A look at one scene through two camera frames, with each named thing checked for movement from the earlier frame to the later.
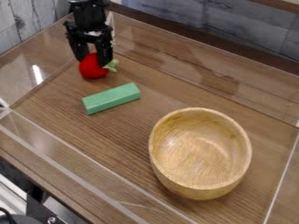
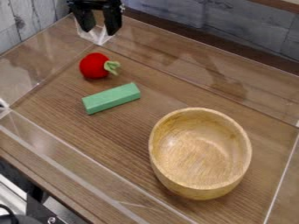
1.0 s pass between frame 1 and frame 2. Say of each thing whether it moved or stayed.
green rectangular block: stayed
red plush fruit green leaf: stayed
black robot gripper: moved
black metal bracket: stayed
